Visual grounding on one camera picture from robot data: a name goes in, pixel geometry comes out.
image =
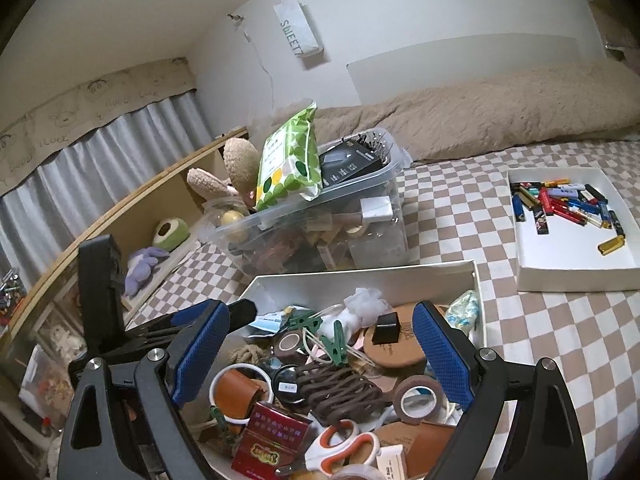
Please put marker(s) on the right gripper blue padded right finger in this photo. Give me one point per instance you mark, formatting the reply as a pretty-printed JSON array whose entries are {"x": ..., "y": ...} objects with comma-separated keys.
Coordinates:
[{"x": 544, "y": 440}]

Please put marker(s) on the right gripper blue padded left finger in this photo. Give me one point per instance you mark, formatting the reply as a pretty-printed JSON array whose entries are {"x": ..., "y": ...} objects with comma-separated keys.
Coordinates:
[{"x": 125, "y": 422}]

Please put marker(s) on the green clothespin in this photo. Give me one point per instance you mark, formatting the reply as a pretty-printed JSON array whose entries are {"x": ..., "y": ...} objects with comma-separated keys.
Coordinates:
[
  {"x": 305, "y": 321},
  {"x": 336, "y": 347}
]

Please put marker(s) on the purple plush toy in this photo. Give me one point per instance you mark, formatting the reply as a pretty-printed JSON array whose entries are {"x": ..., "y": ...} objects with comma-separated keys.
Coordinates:
[{"x": 140, "y": 267}]

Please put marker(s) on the brown leather sleeve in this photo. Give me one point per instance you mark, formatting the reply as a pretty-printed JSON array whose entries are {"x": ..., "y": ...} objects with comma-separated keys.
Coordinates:
[{"x": 423, "y": 444}]

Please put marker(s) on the brown tape roll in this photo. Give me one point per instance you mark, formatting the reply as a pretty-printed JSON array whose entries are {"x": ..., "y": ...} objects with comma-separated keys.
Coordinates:
[{"x": 419, "y": 398}]

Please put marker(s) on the green avocado plush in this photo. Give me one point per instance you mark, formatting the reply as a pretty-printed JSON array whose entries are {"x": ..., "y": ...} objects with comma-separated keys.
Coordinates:
[{"x": 170, "y": 233}]

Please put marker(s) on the floral fabric pouch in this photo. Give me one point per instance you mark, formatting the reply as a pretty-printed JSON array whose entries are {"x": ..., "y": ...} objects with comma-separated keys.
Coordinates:
[{"x": 462, "y": 314}]

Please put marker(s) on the small beige cardboard box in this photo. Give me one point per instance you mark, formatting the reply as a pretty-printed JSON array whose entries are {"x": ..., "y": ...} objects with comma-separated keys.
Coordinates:
[{"x": 391, "y": 462}]

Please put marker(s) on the brown leather roll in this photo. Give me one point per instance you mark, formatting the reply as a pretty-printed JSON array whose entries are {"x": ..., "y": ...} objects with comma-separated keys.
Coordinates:
[{"x": 236, "y": 393}]

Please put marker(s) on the grey curtain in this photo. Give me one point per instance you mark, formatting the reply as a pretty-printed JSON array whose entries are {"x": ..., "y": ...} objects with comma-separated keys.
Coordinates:
[{"x": 74, "y": 187}]

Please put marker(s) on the small black box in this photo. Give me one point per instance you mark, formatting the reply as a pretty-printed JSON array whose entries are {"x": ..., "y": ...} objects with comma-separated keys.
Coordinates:
[{"x": 387, "y": 329}]

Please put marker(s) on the red tin box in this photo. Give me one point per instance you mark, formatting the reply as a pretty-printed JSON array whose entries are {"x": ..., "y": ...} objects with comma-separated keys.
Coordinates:
[{"x": 273, "y": 438}]

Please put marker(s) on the clear packing tape roll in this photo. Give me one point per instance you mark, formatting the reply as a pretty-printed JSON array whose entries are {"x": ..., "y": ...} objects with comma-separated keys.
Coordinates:
[{"x": 358, "y": 472}]

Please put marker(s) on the orange white scissors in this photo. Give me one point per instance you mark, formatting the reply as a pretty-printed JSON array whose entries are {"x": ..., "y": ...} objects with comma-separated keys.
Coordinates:
[{"x": 332, "y": 447}]

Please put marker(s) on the black round tin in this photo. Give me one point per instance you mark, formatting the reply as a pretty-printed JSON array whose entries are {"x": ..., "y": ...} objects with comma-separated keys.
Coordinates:
[{"x": 285, "y": 386}]

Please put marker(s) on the white shallow tray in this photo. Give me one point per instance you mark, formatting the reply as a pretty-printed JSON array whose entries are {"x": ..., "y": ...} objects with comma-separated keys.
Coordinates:
[{"x": 566, "y": 258}]

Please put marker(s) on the white shoe box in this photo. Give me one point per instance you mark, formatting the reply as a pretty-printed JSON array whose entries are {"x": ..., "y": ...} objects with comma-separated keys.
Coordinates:
[{"x": 356, "y": 299}]

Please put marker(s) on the gold lighter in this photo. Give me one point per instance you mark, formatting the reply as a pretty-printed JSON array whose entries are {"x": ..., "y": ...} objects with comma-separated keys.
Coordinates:
[{"x": 611, "y": 245}]

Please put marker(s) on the beige plush toy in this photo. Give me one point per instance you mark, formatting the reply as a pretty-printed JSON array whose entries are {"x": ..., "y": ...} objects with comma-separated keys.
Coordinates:
[{"x": 241, "y": 165}]

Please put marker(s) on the green white wipes pack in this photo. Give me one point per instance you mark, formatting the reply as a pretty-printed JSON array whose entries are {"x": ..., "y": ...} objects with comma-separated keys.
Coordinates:
[{"x": 290, "y": 165}]

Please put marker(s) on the clear plastic storage bin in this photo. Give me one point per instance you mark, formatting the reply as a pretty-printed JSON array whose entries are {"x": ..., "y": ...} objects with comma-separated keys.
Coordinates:
[{"x": 354, "y": 225}]

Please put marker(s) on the black calculator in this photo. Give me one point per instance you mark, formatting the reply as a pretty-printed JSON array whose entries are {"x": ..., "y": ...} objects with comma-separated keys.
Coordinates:
[{"x": 348, "y": 160}]

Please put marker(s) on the beige quilted blanket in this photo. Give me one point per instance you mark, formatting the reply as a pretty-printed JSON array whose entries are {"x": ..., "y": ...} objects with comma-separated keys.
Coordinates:
[{"x": 576, "y": 101}]

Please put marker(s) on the white hanging tissue holder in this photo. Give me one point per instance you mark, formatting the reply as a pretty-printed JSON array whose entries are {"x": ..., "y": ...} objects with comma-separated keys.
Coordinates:
[{"x": 297, "y": 30}]

